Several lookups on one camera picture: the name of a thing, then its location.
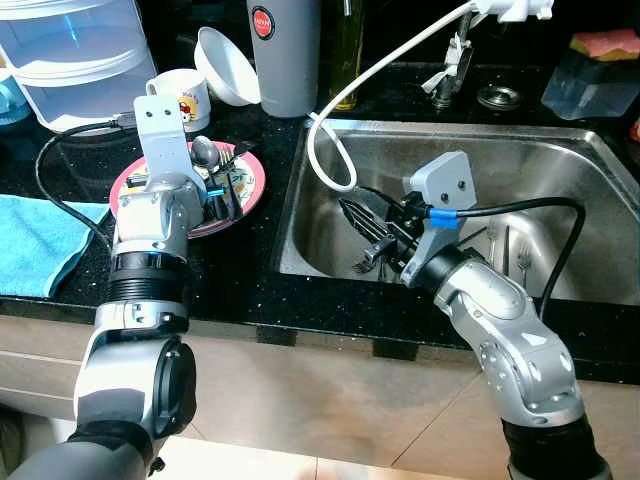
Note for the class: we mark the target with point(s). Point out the round metal strainer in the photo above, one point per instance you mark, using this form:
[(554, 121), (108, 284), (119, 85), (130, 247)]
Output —
[(500, 97)]

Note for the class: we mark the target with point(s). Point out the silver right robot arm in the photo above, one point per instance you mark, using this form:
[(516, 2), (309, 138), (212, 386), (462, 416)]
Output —
[(510, 340)]

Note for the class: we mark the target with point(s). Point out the white cartoon cat mug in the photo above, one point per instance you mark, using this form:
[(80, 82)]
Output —
[(198, 100)]

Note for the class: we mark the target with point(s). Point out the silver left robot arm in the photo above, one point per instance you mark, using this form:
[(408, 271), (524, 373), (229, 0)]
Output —
[(150, 215)]

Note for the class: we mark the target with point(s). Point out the white faucet filter head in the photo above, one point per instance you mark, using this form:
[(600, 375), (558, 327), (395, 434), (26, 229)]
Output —
[(510, 8)]

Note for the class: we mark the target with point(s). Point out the blue towel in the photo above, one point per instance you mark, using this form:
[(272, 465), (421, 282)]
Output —
[(45, 250)]

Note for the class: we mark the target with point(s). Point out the white stacked food container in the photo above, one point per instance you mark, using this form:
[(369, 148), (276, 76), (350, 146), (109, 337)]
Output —
[(70, 60)]

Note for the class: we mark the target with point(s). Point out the clear plastic tub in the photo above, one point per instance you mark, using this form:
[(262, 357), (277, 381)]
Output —
[(590, 90)]

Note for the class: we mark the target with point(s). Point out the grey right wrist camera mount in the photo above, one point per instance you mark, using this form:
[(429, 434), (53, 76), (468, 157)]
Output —
[(445, 180)]

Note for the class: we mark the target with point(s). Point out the yellow oil bottle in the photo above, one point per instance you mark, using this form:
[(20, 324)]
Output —
[(347, 55)]

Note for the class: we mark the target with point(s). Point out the grey thermos with red logo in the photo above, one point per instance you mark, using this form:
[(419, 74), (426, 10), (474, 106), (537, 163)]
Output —
[(285, 70)]

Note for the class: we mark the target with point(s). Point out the pink patterned plate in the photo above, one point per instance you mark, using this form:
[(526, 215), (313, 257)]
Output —
[(250, 190)]

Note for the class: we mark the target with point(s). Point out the white bowl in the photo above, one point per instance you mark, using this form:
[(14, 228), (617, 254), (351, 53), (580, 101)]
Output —
[(230, 70)]

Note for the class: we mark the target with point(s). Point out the chrome faucet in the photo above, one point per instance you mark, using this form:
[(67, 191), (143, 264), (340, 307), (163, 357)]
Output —
[(450, 80)]

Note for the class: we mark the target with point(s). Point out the stainless steel sink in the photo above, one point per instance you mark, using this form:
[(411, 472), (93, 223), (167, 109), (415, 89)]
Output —
[(560, 170)]

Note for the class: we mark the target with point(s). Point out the pink yellow sponge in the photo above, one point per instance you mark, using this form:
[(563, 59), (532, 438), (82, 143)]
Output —
[(605, 45)]

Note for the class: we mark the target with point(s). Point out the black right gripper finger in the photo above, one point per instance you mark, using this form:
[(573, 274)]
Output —
[(373, 232), (368, 210)]

